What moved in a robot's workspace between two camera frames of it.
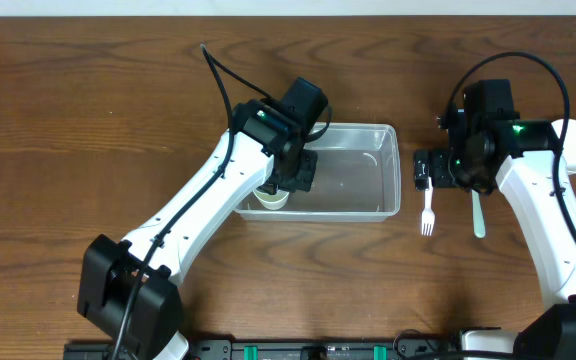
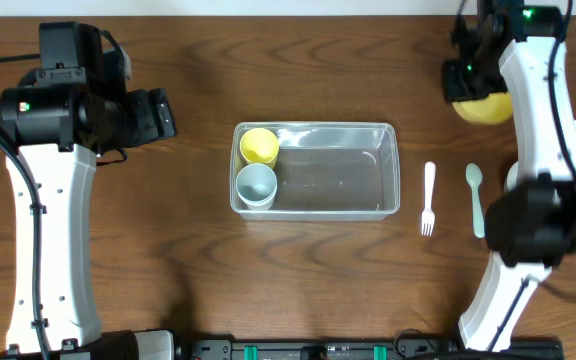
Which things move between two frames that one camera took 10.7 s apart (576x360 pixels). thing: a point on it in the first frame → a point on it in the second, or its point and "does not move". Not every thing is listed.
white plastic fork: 428,216 does not move
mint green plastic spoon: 478,217 does not move
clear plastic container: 358,179 does not move
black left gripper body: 298,174 → 162,113
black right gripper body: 423,169 → 468,84
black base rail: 300,349 does not move
